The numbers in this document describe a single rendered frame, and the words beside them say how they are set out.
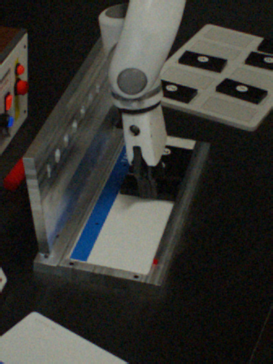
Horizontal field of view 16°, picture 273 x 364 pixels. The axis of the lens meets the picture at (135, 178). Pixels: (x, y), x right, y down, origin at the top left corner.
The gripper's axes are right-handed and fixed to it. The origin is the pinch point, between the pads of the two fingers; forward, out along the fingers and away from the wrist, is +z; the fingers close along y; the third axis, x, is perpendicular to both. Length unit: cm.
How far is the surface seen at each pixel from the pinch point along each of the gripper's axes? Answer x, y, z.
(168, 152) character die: -0.4, 11.9, 1.5
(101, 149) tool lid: 10.3, 6.1, -2.7
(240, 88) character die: -8.8, 43.4, 4.4
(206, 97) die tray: -2.4, 39.3, 4.3
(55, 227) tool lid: 10.3, -20.7, -4.1
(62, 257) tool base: 9.5, -22.6, 0.4
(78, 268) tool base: 6.3, -24.6, 1.1
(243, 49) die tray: -6, 64, 5
